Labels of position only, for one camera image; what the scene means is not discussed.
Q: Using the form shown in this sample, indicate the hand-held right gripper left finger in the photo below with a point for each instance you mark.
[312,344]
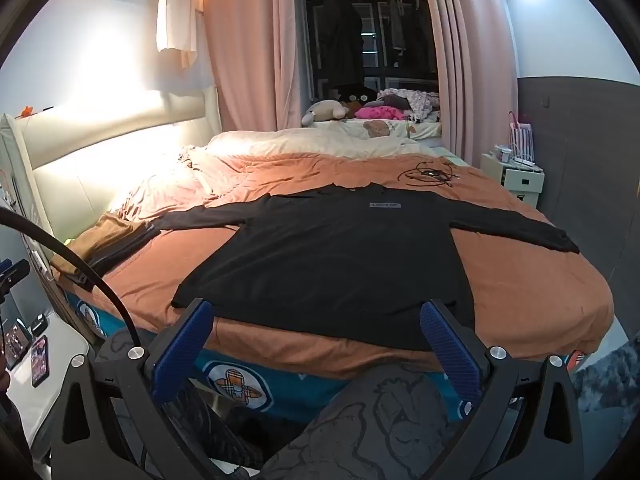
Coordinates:
[182,350]

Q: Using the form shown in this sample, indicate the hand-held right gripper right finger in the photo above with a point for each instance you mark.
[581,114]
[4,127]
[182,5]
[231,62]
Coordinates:
[445,345]

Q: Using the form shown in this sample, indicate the black long-sleeve shirt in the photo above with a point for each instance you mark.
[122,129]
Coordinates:
[325,260]

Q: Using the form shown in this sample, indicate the dark hanging clothes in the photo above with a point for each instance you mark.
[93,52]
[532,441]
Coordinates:
[400,30]

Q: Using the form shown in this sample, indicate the small screen device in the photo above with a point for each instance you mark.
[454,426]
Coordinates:
[15,340]

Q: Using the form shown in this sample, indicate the brown and black garment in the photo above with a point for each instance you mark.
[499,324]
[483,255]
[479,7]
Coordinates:
[95,240]

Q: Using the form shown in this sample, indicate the smartphone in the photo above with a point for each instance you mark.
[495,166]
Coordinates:
[40,360]

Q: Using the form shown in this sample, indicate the orange blanket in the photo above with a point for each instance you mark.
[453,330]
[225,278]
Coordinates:
[525,285]

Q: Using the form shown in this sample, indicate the teal printed bed sheet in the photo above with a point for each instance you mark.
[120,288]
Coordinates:
[280,390]

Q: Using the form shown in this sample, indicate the white side table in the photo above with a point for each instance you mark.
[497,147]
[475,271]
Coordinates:
[25,410]

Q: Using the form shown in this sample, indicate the cream padded headboard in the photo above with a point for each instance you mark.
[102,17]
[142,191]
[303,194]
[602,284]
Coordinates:
[100,160]

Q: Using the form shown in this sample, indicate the small orange toy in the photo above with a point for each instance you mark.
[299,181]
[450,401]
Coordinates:
[27,110]

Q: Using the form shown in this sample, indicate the grey mottled rug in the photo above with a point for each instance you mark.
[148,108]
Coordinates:
[610,375]

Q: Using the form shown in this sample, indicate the white nightstand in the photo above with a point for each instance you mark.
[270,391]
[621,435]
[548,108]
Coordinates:
[520,180]

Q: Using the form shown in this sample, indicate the white power strip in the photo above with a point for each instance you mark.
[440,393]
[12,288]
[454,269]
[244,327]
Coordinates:
[527,163]

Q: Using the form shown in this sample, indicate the striped gift bag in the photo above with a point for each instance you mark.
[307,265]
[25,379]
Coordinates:
[520,140]

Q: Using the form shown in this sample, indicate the bear print bedding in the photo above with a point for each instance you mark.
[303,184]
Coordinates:
[377,129]

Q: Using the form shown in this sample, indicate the pink cloth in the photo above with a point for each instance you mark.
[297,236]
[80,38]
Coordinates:
[380,112]

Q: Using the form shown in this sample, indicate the floral cloth pile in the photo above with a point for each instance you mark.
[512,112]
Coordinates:
[415,102]

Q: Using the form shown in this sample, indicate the cream plush toy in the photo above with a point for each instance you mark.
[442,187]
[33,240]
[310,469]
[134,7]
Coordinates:
[322,110]

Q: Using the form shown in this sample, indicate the black plush toy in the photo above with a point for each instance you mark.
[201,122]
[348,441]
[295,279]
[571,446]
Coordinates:
[355,95]

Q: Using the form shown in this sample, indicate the pink curtain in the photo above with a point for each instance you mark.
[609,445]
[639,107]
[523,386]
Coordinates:
[470,60]
[240,50]

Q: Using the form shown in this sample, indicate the white hanging shirt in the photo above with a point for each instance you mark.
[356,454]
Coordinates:
[175,10]

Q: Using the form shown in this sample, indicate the dark window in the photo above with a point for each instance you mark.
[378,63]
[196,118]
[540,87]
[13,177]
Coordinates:
[372,35]

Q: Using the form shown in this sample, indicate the dark hanging coat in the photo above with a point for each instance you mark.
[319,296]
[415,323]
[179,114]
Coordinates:
[342,40]

